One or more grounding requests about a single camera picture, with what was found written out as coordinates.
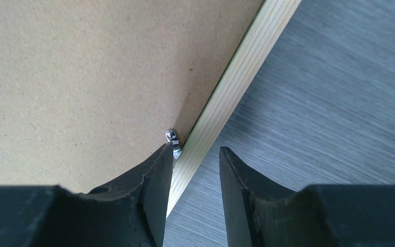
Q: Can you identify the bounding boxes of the metal turn clip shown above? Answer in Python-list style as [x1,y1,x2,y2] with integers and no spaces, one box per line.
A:
[165,129,182,160]

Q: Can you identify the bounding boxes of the wooden picture frame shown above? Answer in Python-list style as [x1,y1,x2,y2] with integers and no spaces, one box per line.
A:
[166,0,301,215]

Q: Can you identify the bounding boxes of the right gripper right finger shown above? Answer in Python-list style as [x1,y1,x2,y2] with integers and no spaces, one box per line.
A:
[219,147,395,246]

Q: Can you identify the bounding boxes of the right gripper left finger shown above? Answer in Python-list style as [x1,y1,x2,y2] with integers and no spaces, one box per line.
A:
[0,144,173,246]

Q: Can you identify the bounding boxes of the brown backing board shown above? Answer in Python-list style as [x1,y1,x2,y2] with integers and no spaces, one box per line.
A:
[0,1,261,192]

